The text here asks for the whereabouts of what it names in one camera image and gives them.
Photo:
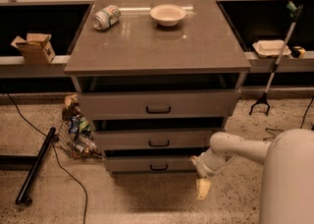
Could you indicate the wire basket with trash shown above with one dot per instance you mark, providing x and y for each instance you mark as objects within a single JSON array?
[{"x": 75, "y": 135}]

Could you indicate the grey top drawer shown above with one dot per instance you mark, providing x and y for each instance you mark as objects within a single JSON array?
[{"x": 148, "y": 105}]

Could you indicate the grey drawer cabinet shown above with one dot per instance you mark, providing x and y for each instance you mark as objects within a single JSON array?
[{"x": 138, "y": 55}]

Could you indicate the small cardboard box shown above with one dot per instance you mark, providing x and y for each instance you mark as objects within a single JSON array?
[{"x": 36, "y": 48}]

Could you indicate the yellow tape measure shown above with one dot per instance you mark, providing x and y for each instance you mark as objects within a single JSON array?
[{"x": 298, "y": 52}]

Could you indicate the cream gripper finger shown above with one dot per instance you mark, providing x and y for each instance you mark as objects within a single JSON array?
[{"x": 203, "y": 186}]

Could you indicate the white takeout container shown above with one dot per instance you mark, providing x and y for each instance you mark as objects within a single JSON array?
[{"x": 270, "y": 48}]

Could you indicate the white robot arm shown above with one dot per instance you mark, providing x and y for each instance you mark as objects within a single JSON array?
[{"x": 287, "y": 190}]

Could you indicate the grey middle drawer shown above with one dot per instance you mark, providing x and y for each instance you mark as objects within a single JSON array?
[{"x": 123, "y": 140}]

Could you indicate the crushed soda can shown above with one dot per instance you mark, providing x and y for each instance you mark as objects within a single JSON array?
[{"x": 106, "y": 17}]

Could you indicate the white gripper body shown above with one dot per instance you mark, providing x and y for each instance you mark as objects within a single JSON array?
[{"x": 205, "y": 168}]

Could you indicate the white paper bowl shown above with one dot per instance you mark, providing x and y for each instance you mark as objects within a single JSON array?
[{"x": 167, "y": 15}]

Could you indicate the black tube table leg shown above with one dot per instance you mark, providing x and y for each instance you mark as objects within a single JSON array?
[{"x": 23, "y": 197}]

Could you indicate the grey drawer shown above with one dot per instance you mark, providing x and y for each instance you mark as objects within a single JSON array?
[
  {"x": 123, "y": 140},
  {"x": 150, "y": 164},
  {"x": 148, "y": 105}
]

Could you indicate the reacher grabber tool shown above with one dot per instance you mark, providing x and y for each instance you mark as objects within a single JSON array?
[{"x": 295, "y": 12}]

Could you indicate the grey bottom drawer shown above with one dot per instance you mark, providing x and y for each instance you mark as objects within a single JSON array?
[{"x": 150, "y": 164}]

